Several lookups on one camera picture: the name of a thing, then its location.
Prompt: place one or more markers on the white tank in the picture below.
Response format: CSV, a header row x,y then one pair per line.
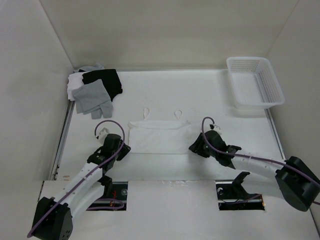
x,y
75,81
167,137

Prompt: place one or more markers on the folded black tank top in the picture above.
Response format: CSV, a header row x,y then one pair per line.
x,y
109,78

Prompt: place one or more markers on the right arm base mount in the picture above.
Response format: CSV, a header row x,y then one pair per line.
x,y
232,196

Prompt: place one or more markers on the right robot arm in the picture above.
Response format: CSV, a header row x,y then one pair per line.
x,y
290,180

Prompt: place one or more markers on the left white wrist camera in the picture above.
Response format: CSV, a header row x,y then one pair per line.
x,y
102,135

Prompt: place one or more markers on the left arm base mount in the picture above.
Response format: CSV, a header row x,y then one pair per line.
x,y
113,200

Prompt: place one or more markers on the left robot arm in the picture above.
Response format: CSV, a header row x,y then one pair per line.
x,y
54,217

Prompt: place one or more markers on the light grey folded top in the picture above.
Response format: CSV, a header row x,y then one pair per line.
x,y
95,67

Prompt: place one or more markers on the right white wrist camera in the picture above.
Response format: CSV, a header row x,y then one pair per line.
x,y
215,127

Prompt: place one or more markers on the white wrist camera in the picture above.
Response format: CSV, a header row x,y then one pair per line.
x,y
215,127
102,135

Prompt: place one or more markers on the folded white tank top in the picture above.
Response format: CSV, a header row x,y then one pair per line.
x,y
75,81

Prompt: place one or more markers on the folded grey tank top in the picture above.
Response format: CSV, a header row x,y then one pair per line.
x,y
93,99

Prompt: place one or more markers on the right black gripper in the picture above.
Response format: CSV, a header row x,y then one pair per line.
x,y
196,147

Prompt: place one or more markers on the white plastic basket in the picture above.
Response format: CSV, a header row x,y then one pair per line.
x,y
253,83

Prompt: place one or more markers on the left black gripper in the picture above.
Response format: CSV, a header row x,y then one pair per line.
x,y
125,150

